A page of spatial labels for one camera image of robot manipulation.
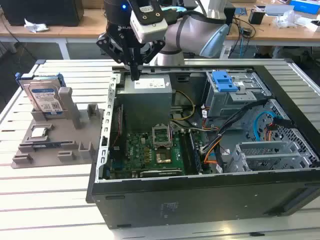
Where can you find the CPU socket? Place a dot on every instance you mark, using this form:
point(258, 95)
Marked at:
point(163, 158)

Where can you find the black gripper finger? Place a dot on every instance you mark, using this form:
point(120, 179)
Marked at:
point(152, 51)
point(112, 46)

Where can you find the large black box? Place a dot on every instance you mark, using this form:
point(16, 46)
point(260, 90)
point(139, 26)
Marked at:
point(45, 12)

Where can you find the black PC case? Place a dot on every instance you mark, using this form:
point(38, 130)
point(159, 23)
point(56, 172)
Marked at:
point(200, 205)

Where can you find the silver CPU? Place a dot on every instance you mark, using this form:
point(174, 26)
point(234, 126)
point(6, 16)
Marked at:
point(38, 132)

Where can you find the crumpled white paper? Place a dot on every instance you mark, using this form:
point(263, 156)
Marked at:
point(35, 26)

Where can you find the grey power supply unit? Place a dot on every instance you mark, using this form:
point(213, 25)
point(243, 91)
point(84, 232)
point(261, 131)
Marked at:
point(145, 105)

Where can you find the hard disk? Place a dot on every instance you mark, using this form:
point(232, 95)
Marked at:
point(42, 97)

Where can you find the blue plastic drive latch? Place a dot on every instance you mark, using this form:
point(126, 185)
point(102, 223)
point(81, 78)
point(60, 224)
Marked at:
point(222, 81)

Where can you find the clear plastic bags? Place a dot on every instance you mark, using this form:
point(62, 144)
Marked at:
point(285, 20)

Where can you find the installed RAM stick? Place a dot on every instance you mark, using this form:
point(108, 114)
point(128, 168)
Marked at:
point(195, 155)

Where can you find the black graphics card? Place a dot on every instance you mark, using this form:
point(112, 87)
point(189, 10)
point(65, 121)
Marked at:
point(160, 173)

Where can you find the black RAM slot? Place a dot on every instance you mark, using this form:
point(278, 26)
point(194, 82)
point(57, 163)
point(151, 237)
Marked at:
point(184, 152)

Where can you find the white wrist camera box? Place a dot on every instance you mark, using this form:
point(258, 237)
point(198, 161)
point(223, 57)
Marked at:
point(150, 32)

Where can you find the metal drive cage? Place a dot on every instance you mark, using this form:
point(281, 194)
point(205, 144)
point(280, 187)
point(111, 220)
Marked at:
point(225, 105)

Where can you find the wooden desk with white legs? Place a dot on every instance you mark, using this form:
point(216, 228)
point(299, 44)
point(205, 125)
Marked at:
point(75, 30)
point(270, 32)

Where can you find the flat silver box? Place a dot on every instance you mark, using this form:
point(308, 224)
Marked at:
point(277, 10)

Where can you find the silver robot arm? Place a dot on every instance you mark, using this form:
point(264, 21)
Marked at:
point(190, 30)

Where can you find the small black box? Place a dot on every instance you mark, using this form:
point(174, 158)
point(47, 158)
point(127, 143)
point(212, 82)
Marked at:
point(256, 17)

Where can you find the green motherboard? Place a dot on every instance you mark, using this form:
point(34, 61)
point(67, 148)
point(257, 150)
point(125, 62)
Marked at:
point(140, 152)

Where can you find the blue cardboard box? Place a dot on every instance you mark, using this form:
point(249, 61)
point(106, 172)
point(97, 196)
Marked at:
point(305, 5)

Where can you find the black computer tower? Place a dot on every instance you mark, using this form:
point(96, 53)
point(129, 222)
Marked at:
point(231, 15)

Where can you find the grey parts rack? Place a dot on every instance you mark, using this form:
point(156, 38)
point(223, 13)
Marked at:
point(62, 125)

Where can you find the metal disk bay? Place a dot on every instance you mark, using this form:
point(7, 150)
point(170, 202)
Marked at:
point(262, 152)

